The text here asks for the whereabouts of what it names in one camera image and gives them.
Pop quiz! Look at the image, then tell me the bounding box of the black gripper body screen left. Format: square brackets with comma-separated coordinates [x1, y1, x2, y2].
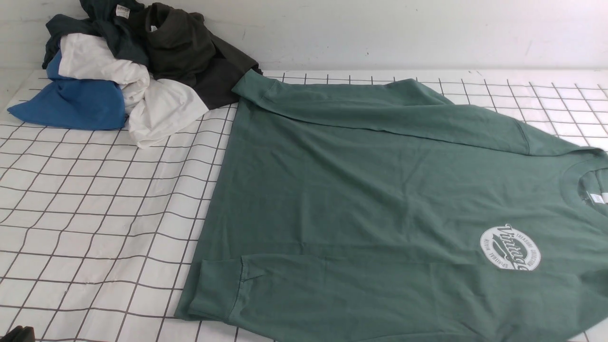
[0, 325, 36, 342]

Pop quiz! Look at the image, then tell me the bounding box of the white shirt in pile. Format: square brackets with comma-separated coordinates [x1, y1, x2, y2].
[58, 33, 209, 149]

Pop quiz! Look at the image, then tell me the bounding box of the dark olive shirt in pile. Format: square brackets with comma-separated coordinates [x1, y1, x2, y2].
[127, 3, 261, 110]

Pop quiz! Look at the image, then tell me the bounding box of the dark teal shirt in pile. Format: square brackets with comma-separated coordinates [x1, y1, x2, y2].
[41, 0, 149, 69]

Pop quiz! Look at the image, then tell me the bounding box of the blue shirt in pile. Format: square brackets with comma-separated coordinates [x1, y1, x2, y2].
[7, 52, 126, 131]

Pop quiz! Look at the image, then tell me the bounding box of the white grid pattern tablecloth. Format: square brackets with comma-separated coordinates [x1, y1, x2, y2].
[0, 69, 607, 342]

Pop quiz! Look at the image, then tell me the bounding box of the green long sleeve shirt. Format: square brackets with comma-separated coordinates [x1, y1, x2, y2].
[174, 71, 608, 342]

